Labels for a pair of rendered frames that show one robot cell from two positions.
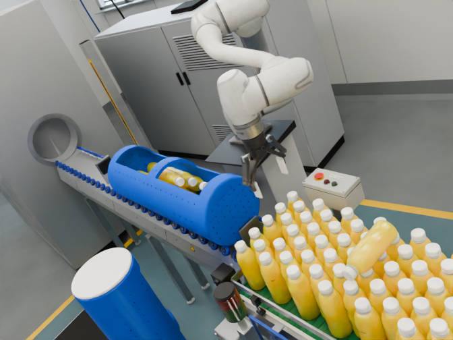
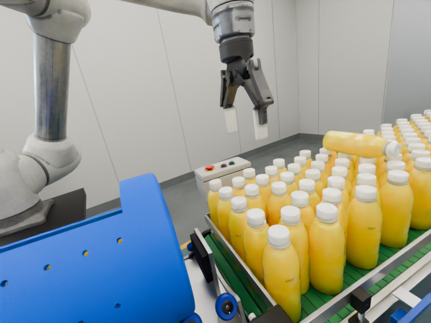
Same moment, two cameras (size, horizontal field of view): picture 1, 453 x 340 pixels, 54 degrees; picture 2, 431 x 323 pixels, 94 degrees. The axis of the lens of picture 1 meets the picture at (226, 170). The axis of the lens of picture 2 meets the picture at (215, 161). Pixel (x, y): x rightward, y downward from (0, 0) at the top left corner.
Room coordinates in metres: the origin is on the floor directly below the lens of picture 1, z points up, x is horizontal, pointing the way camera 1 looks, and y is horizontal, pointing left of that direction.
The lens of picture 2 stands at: (1.30, 0.38, 1.36)
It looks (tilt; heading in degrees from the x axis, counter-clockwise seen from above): 18 degrees down; 278
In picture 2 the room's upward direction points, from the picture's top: 9 degrees counter-clockwise
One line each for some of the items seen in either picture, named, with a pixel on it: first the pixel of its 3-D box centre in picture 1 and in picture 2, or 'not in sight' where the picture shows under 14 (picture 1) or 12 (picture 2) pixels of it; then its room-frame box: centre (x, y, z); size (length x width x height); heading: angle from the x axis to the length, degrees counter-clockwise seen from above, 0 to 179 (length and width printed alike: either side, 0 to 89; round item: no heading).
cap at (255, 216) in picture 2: (254, 233); (255, 216); (1.29, 0.00, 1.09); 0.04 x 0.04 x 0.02
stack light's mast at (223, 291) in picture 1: (234, 309); not in sight; (0.91, 0.14, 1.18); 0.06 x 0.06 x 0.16
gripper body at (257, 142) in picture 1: (256, 145); (237, 63); (1.28, -0.12, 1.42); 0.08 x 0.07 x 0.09; 119
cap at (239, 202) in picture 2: (267, 220); (238, 203); (1.32, -0.06, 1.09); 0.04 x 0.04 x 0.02
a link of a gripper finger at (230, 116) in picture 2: (282, 165); (231, 120); (1.32, -0.18, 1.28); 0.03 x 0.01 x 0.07; 29
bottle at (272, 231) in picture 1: (276, 239); (243, 236); (1.32, -0.06, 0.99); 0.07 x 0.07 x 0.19
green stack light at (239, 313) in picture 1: (233, 307); not in sight; (0.91, 0.14, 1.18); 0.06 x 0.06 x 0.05
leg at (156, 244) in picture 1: (171, 269); not in sight; (2.30, 0.59, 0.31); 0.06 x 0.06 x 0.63; 29
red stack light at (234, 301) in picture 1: (227, 297); not in sight; (0.91, 0.14, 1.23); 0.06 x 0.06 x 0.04
